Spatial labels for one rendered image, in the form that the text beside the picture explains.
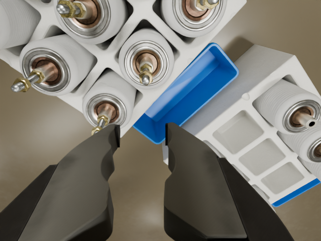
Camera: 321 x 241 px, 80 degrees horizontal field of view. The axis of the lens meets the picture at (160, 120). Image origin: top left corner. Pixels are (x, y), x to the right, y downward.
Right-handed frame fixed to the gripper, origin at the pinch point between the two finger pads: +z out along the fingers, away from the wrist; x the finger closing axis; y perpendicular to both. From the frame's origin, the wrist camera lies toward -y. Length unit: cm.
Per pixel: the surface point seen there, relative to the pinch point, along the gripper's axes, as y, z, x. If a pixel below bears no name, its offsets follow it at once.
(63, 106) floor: 19, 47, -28
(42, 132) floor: 28, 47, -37
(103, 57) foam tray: 0.7, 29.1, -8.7
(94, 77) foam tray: 4.6, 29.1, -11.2
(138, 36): -3.7, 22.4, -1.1
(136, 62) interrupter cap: 0.3, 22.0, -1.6
